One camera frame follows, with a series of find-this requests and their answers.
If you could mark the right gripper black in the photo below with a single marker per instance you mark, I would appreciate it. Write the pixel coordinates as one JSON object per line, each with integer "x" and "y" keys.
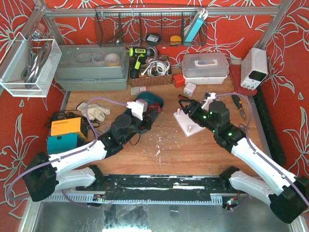
{"x": 191, "y": 108}

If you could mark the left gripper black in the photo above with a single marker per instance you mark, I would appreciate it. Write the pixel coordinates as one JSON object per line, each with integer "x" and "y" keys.
{"x": 149, "y": 115}

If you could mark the large red spring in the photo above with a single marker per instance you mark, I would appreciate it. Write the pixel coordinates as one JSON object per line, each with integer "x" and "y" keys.
{"x": 155, "y": 106}

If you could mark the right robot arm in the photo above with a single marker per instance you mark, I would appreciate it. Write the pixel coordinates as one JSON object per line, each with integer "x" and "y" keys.
{"x": 286, "y": 194}

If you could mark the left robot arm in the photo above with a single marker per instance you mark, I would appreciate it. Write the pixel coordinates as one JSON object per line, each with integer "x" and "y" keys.
{"x": 46, "y": 174}

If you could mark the white power plug adapter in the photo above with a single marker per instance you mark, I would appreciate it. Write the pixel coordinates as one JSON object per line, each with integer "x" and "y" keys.
{"x": 189, "y": 89}

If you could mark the teal plastic tray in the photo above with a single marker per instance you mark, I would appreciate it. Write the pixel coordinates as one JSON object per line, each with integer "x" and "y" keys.
{"x": 151, "y": 98}

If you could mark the red small box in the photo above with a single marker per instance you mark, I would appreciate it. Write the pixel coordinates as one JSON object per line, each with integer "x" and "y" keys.
{"x": 178, "y": 80}

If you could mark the woven brown basket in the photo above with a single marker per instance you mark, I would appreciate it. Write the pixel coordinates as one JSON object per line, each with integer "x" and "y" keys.
{"x": 151, "y": 81}

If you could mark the clear small label bag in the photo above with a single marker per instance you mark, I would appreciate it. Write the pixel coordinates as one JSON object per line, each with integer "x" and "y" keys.
{"x": 137, "y": 90}

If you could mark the orange black screwdriver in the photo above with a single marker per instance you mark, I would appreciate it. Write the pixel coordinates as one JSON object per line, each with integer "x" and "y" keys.
{"x": 237, "y": 101}

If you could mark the white work glove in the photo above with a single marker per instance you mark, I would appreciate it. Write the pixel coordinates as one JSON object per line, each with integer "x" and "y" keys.
{"x": 94, "y": 111}

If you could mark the yellow tape measure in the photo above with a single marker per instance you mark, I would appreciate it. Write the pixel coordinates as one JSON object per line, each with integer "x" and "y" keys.
{"x": 175, "y": 40}

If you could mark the small metal parts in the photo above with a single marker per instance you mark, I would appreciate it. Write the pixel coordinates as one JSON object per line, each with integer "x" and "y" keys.
{"x": 243, "y": 127}

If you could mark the orange power box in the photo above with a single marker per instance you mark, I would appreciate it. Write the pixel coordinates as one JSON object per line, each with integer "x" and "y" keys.
{"x": 73, "y": 125}

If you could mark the grey plastic storage box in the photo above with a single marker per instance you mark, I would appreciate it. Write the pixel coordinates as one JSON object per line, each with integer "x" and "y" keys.
{"x": 89, "y": 67}

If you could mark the white power supply unit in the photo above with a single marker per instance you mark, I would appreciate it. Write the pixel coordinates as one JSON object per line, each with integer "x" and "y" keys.
{"x": 253, "y": 69}

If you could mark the teal power box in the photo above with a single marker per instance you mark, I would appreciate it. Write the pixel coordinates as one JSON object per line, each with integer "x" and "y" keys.
{"x": 63, "y": 143}

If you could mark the clear acrylic hanging box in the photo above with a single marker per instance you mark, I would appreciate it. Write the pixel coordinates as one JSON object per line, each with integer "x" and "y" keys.
{"x": 29, "y": 71}

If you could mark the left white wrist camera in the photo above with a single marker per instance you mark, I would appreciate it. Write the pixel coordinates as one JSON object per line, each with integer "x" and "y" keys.
{"x": 137, "y": 107}

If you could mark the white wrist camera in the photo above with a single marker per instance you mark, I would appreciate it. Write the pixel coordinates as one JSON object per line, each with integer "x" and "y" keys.
{"x": 208, "y": 99}
{"x": 137, "y": 107}

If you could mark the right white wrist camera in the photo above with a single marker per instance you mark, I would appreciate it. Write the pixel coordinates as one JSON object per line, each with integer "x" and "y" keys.
{"x": 208, "y": 99}

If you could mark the white peg base plate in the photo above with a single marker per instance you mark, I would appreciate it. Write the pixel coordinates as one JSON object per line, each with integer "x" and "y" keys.
{"x": 188, "y": 126}

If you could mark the white plastic case with handle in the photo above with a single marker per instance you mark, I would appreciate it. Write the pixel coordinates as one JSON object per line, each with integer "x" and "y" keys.
{"x": 205, "y": 68}

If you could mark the green yellow cordless drill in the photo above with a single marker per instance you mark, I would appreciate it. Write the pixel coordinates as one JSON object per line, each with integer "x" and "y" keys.
{"x": 140, "y": 55}

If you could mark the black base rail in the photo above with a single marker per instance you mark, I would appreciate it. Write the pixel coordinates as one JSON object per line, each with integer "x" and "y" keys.
{"x": 167, "y": 188}

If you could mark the black cable duct strip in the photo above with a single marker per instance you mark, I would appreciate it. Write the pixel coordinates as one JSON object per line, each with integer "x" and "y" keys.
{"x": 273, "y": 143}

